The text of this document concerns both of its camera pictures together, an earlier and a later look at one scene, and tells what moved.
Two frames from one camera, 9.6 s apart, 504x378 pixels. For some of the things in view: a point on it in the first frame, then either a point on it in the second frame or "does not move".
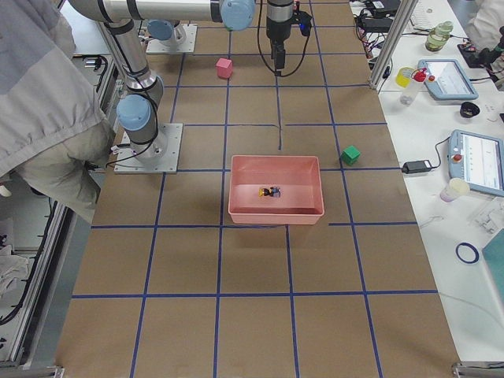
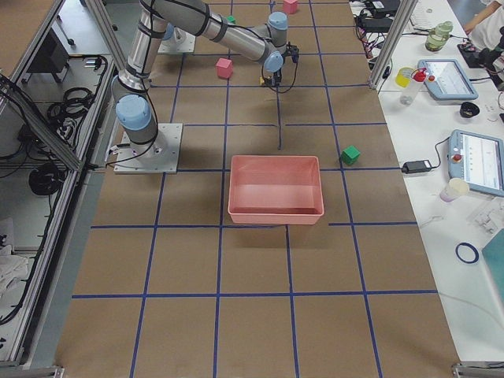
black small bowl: [468, 109] does not move
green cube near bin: [350, 155] does not move
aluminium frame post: [405, 12] does not move
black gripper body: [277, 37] to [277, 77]
